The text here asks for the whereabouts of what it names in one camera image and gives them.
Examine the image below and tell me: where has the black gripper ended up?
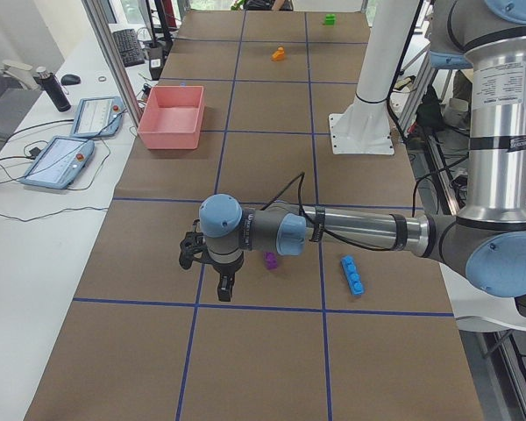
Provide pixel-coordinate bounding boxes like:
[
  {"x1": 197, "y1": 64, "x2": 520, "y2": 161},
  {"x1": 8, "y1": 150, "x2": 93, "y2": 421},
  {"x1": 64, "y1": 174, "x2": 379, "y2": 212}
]
[{"x1": 212, "y1": 260, "x2": 244, "y2": 303}]

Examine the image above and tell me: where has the long blue four-stud block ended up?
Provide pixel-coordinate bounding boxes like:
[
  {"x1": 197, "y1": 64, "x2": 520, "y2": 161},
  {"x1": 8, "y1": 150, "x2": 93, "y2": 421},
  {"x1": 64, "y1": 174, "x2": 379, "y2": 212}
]
[{"x1": 341, "y1": 255, "x2": 365, "y2": 296}]

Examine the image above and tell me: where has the green block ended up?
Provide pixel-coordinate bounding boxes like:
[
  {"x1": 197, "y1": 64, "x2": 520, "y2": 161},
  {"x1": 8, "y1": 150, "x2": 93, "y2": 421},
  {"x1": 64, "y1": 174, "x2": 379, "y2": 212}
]
[{"x1": 323, "y1": 13, "x2": 337, "y2": 26}]

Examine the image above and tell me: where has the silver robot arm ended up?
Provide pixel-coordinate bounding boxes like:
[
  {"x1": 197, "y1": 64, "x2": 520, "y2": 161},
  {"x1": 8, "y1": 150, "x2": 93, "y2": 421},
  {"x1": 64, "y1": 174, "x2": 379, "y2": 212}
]
[{"x1": 194, "y1": 1, "x2": 526, "y2": 302}]

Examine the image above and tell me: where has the pink plastic box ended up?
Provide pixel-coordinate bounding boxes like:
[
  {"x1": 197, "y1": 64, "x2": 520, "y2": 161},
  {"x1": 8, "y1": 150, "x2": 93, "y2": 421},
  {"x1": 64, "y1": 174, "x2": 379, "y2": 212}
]
[{"x1": 138, "y1": 85, "x2": 204, "y2": 150}]

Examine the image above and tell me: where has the purple sloped block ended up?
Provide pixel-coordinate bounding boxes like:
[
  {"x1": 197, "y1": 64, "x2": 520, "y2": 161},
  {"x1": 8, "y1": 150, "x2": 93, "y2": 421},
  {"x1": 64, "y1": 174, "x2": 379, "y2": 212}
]
[{"x1": 264, "y1": 252, "x2": 279, "y2": 270}]

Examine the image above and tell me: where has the lower blue teach pendant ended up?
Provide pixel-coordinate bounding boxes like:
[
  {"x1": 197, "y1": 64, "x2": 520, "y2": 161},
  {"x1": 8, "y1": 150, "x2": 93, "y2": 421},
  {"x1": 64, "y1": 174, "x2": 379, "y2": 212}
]
[{"x1": 19, "y1": 136, "x2": 96, "y2": 189}]

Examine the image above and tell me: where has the blue teach pendant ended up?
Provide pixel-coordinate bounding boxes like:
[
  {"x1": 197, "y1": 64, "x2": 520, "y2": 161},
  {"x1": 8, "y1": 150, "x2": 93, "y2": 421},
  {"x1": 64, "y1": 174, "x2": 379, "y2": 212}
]
[
  {"x1": 70, "y1": 96, "x2": 125, "y2": 139},
  {"x1": 19, "y1": 136, "x2": 96, "y2": 189}
]

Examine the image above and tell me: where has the upper blue teach pendant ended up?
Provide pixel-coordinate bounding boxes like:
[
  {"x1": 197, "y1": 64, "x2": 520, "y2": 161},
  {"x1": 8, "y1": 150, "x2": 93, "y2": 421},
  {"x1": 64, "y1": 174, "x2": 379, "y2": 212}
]
[{"x1": 70, "y1": 96, "x2": 125, "y2": 139}]

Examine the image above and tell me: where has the orange sloped block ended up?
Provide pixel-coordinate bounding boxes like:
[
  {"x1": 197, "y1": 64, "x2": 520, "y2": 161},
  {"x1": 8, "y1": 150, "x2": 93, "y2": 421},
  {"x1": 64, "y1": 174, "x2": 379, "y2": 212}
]
[{"x1": 271, "y1": 46, "x2": 286, "y2": 62}]

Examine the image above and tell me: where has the black computer mouse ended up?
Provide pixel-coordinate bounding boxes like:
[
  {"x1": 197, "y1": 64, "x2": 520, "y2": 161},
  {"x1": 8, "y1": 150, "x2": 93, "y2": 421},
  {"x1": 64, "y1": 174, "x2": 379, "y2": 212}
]
[{"x1": 60, "y1": 74, "x2": 82, "y2": 86}]

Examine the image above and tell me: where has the black keyboard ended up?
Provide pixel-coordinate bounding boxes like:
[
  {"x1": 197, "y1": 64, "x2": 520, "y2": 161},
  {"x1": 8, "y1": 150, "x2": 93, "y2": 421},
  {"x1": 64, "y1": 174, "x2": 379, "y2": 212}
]
[{"x1": 111, "y1": 29, "x2": 145, "y2": 68}]

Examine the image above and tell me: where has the black water bottle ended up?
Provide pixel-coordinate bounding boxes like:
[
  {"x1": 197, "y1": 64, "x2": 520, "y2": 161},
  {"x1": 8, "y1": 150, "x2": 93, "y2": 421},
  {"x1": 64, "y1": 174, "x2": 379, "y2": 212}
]
[{"x1": 36, "y1": 66, "x2": 71, "y2": 112}]

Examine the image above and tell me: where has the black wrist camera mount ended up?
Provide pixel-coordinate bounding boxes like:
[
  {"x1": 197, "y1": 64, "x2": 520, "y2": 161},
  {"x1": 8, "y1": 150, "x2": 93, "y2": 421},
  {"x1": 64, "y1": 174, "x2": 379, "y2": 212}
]
[{"x1": 179, "y1": 231, "x2": 210, "y2": 270}]

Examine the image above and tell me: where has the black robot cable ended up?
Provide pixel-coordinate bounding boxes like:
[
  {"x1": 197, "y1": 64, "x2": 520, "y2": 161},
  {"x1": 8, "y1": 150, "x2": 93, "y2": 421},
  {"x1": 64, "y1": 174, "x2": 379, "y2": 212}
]
[{"x1": 258, "y1": 172, "x2": 426, "y2": 252}]

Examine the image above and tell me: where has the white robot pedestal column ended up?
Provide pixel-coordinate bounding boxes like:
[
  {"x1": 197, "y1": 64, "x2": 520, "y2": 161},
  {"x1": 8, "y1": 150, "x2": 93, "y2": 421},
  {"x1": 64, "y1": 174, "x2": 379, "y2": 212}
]
[{"x1": 329, "y1": 0, "x2": 422, "y2": 155}]

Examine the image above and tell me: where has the aluminium frame post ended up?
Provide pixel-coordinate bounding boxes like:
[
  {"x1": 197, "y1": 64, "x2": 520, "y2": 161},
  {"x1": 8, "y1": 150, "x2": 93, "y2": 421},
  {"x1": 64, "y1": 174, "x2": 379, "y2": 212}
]
[{"x1": 82, "y1": 0, "x2": 142, "y2": 128}]

